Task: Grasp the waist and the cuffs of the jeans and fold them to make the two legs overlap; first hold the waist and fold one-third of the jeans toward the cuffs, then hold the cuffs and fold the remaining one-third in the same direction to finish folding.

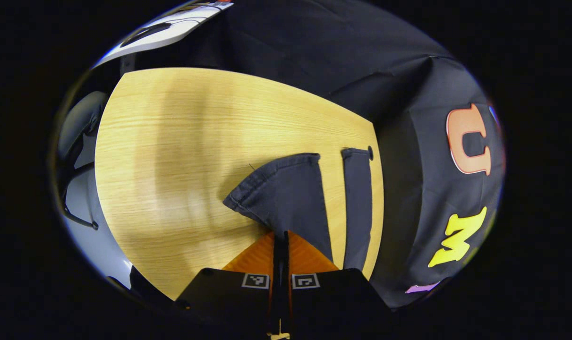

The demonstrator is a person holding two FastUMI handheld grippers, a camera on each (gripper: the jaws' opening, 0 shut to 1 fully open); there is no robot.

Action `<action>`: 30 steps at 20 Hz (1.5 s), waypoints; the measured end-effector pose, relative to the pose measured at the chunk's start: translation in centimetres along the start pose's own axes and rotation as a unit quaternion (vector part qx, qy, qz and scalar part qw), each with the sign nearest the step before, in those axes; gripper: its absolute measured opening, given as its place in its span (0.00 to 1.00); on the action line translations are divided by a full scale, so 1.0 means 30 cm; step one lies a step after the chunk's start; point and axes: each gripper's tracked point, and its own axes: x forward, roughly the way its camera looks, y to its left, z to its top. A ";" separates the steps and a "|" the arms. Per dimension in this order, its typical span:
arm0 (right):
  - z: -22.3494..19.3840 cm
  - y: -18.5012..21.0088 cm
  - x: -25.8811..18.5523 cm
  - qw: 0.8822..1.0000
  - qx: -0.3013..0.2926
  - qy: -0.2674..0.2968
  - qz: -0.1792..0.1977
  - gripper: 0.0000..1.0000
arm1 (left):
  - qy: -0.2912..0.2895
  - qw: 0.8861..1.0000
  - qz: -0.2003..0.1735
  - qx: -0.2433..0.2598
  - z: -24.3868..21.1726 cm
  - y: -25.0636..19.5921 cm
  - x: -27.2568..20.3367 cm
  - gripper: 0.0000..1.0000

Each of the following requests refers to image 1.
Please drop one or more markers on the grey office chair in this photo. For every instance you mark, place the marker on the grey office chair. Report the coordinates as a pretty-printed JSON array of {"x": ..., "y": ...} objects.
[{"x": 80, "y": 118}]

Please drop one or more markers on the black backdrop cloth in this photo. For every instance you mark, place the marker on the black backdrop cloth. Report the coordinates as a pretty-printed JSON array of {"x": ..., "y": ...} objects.
[{"x": 399, "y": 198}]

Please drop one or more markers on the dark blue jeans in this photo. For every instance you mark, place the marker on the dark blue jeans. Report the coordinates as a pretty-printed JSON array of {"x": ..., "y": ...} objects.
[{"x": 290, "y": 198}]

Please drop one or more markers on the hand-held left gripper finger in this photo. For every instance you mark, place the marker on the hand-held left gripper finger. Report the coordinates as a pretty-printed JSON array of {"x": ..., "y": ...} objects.
[
  {"x": 286, "y": 274},
  {"x": 277, "y": 274}
]

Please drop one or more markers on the white curved panel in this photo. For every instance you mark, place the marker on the white curved panel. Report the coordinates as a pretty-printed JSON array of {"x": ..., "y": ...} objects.
[{"x": 172, "y": 26}]

